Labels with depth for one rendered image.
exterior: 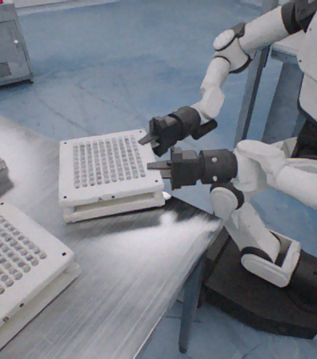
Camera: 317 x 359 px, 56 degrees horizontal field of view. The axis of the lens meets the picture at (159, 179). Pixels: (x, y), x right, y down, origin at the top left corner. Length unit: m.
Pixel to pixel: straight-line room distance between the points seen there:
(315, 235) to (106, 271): 1.53
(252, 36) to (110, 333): 0.92
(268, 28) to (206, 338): 1.25
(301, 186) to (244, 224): 0.63
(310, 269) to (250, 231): 0.27
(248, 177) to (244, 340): 0.94
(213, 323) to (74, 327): 1.01
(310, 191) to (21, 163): 0.77
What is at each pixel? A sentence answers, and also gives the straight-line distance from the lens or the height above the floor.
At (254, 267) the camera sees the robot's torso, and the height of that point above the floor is 0.29.
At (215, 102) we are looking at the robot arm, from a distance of 0.97.
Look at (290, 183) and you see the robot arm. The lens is 0.71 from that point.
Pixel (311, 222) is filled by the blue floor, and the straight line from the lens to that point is 2.06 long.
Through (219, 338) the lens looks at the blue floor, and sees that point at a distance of 1.54.
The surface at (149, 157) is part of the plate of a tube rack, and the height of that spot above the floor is 0.94.
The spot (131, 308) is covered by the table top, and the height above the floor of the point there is 0.86.
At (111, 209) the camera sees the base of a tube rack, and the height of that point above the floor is 0.89.
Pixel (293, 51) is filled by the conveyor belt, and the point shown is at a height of 0.83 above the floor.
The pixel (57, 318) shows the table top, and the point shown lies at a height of 0.86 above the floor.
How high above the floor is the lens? 1.43
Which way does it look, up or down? 43 degrees down
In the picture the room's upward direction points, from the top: straight up
